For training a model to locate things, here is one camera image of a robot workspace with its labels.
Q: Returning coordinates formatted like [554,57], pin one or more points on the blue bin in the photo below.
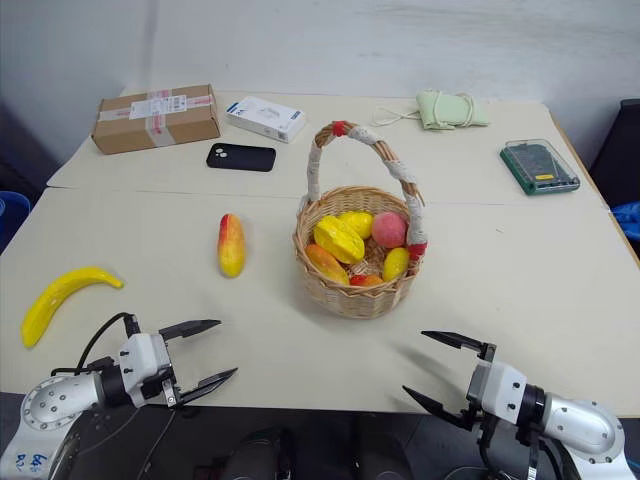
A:
[12,215]

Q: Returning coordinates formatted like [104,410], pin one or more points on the orange yellow mango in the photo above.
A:
[325,265]

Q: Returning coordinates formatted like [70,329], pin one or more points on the black smartphone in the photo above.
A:
[241,157]

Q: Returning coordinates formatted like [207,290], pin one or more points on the yellow star fruit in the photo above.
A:
[340,237]

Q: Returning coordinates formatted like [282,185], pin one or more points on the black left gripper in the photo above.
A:
[162,390]

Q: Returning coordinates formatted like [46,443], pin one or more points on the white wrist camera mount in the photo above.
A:
[500,385]
[142,357]

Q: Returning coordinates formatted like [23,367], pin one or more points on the pink peach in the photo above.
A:
[389,229]

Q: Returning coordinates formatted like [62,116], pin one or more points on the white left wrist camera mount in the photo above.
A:
[142,357]

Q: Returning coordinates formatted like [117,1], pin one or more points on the dark chair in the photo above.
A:
[620,150]

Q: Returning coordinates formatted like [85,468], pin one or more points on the yellow ridged fruit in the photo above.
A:
[360,222]

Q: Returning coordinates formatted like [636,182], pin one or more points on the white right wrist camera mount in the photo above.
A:
[500,385]

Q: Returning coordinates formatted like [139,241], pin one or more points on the green screwdriver bit case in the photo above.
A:
[540,167]

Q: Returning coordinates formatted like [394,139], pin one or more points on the white product box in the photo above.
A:
[265,117]

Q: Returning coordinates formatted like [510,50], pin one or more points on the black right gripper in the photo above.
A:
[487,352]

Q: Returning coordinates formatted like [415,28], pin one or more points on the brown taped cardboard box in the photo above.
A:
[155,120]

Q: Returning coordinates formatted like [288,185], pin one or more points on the yellow banana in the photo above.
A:
[55,297]

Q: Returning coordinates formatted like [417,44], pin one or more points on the long red yellow mango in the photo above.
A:
[231,247]

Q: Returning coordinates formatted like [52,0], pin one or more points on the blue plastic bag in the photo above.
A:
[629,225]

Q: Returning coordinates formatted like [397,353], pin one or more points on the small red orange fruit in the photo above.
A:
[367,280]

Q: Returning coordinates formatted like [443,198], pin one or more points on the small yellow lemon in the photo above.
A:
[396,264]

